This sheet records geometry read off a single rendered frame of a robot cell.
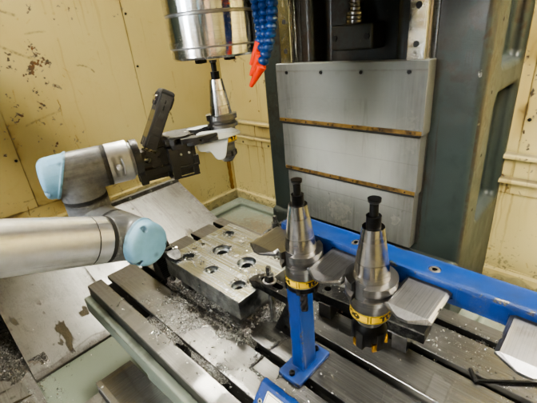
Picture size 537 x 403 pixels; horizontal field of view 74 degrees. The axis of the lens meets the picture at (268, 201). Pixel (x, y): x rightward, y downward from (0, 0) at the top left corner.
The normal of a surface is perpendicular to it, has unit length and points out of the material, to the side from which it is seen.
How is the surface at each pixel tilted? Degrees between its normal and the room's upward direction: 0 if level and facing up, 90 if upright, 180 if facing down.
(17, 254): 86
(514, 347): 0
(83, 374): 0
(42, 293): 24
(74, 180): 91
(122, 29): 90
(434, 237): 90
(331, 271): 0
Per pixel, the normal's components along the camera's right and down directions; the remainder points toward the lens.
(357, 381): -0.09, -0.90
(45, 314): 0.22, -0.73
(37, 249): 0.80, 0.10
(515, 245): -0.69, 0.36
